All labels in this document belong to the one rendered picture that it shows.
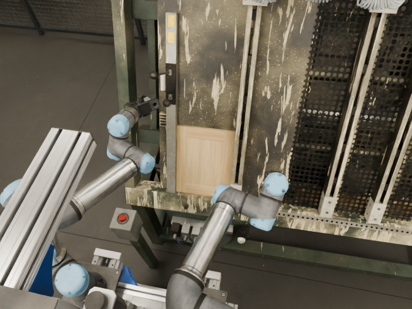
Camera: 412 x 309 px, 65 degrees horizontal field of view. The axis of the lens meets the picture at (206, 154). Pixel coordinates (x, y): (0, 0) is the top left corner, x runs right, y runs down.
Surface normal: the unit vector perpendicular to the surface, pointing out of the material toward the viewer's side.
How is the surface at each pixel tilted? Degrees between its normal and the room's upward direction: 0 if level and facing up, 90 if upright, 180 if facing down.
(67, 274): 8
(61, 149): 0
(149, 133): 60
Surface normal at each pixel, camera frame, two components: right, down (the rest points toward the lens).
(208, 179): -0.17, 0.44
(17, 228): -0.04, -0.55
